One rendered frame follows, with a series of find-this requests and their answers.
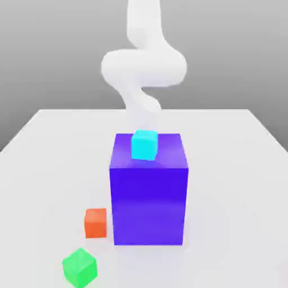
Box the large purple box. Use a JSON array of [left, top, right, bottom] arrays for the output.
[[109, 133, 189, 246]]

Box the small green cube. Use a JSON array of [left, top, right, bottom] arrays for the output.
[[61, 247, 98, 288]]

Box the small orange cube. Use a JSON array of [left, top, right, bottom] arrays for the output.
[[84, 208, 107, 239]]

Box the small cyan cube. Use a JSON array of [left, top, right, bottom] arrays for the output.
[[130, 129, 158, 161]]

